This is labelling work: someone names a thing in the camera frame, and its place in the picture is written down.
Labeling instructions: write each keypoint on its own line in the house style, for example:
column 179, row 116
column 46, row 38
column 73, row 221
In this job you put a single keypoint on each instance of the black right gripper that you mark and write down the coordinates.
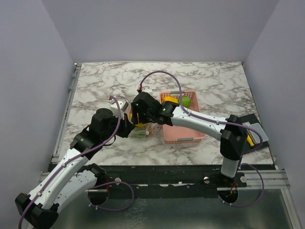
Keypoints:
column 135, row 109

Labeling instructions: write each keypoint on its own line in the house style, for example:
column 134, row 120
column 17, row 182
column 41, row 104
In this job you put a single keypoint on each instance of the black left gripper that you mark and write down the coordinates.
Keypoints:
column 127, row 128

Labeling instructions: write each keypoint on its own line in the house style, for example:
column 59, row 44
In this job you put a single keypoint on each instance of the clear zip top bag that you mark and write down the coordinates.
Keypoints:
column 148, row 126

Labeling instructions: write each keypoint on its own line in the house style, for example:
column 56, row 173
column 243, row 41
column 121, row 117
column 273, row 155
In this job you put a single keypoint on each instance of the green grape bunch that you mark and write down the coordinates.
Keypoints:
column 139, row 133

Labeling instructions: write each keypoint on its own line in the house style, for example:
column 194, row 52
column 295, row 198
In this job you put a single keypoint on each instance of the yellow bell pepper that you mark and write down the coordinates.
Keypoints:
column 170, row 99

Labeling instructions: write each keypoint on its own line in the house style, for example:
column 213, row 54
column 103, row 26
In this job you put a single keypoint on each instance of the green custard apple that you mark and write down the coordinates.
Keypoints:
column 186, row 101

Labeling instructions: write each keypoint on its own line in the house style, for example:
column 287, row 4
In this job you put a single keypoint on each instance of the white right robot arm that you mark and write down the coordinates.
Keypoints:
column 229, row 131

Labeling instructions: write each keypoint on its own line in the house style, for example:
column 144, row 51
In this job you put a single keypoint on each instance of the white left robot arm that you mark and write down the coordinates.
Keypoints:
column 72, row 176

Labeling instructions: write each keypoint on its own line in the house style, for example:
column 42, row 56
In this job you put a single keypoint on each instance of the pink perforated plastic basket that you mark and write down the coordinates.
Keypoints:
column 176, row 134

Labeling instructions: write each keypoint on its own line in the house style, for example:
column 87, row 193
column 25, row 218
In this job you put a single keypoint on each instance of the black pad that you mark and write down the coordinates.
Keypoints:
column 251, row 118

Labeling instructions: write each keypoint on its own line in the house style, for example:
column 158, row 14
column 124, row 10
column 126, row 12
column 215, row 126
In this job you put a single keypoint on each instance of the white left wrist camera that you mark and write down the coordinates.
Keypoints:
column 119, row 107

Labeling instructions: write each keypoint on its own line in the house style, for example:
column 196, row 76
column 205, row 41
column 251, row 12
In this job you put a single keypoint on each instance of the aluminium side rail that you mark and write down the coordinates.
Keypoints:
column 71, row 90

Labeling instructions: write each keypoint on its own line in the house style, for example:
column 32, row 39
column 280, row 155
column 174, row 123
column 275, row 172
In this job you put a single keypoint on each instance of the black mounting rail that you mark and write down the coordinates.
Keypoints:
column 167, row 181

